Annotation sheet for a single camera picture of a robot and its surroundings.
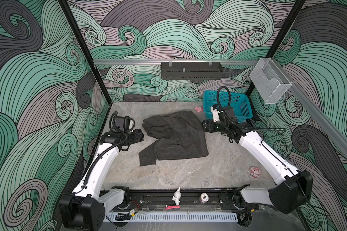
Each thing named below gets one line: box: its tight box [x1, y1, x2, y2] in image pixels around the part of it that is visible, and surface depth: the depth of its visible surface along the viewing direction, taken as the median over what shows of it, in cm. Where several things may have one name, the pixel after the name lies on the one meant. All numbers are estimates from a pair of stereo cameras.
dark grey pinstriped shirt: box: [138, 110, 209, 167], surface depth 94 cm
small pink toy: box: [194, 105, 204, 113], surface depth 115 cm
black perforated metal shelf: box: [160, 61, 224, 80], surface depth 97 cm
